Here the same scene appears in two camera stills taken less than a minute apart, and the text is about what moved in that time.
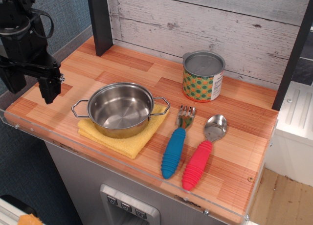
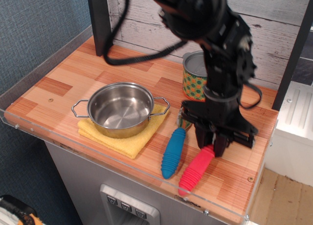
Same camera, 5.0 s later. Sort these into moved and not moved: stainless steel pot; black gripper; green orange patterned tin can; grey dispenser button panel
Moved: black gripper
Not moved: stainless steel pot; grey dispenser button panel; green orange patterned tin can
